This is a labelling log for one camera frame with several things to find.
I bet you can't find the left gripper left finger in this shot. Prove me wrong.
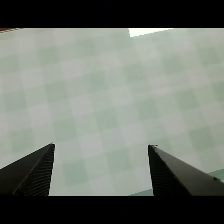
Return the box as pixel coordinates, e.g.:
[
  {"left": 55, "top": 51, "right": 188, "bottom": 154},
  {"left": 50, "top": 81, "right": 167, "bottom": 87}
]
[{"left": 0, "top": 142, "right": 56, "bottom": 197}]

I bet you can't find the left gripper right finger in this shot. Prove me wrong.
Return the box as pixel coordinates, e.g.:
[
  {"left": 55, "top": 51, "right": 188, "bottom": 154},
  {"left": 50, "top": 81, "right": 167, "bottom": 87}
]
[{"left": 147, "top": 144, "right": 224, "bottom": 197}]

